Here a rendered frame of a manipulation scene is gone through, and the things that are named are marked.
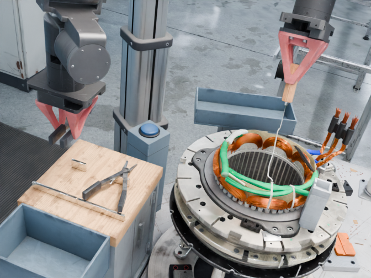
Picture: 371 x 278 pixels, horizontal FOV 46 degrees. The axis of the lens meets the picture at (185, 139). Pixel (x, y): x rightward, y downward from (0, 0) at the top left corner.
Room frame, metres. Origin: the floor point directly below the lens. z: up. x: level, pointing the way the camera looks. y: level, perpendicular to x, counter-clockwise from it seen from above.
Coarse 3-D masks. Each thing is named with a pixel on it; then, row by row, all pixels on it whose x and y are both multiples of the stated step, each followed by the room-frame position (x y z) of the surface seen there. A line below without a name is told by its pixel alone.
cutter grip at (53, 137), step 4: (60, 128) 0.56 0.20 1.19; (64, 128) 0.56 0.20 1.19; (52, 132) 0.54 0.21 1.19; (56, 132) 0.54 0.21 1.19; (60, 132) 0.55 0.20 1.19; (64, 132) 0.56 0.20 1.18; (52, 136) 0.53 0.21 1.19; (56, 136) 0.54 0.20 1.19; (60, 136) 0.55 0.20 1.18; (52, 140) 0.53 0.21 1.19; (56, 140) 0.54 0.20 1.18; (52, 144) 0.53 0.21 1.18
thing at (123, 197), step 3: (123, 192) 0.54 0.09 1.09; (126, 192) 0.54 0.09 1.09; (123, 195) 0.53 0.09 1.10; (126, 195) 0.54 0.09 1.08; (120, 198) 0.52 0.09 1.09; (123, 198) 0.52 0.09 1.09; (120, 201) 0.51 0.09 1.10; (123, 201) 0.51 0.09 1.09; (120, 204) 0.51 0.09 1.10; (123, 204) 0.51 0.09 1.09; (120, 207) 0.50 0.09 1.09; (123, 207) 0.51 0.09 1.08; (120, 210) 0.50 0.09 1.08
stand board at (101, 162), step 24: (72, 168) 0.61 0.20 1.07; (96, 168) 0.62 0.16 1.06; (120, 168) 0.63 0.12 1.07; (144, 168) 0.64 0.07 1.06; (72, 192) 0.55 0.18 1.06; (96, 192) 0.56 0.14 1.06; (120, 192) 0.56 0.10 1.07; (144, 192) 0.57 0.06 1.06; (72, 216) 0.49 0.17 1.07; (96, 216) 0.50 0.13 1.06
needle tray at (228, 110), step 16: (208, 96) 0.99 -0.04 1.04; (224, 96) 0.99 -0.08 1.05; (240, 96) 0.99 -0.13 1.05; (256, 96) 0.99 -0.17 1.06; (272, 96) 1.00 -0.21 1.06; (208, 112) 0.88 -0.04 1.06; (224, 112) 0.89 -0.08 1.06; (240, 112) 0.96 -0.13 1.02; (256, 112) 0.97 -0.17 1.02; (272, 112) 0.99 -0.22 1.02; (288, 112) 0.97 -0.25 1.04; (224, 128) 0.90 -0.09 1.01; (240, 128) 0.89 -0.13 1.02; (256, 128) 0.89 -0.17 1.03; (272, 128) 0.89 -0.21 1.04; (288, 128) 0.89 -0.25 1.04
